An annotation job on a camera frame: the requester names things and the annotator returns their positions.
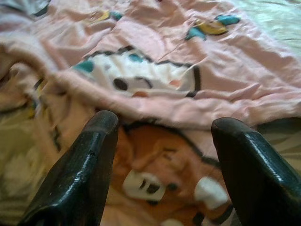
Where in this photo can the pink cartoon print blanket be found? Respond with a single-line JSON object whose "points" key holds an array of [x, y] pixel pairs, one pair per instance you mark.
{"points": [[164, 70]]}

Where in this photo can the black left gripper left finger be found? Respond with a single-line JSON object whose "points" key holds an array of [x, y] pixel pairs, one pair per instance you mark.
{"points": [[80, 176]]}

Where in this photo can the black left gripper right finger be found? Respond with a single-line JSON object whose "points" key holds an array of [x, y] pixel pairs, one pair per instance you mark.
{"points": [[256, 179]]}

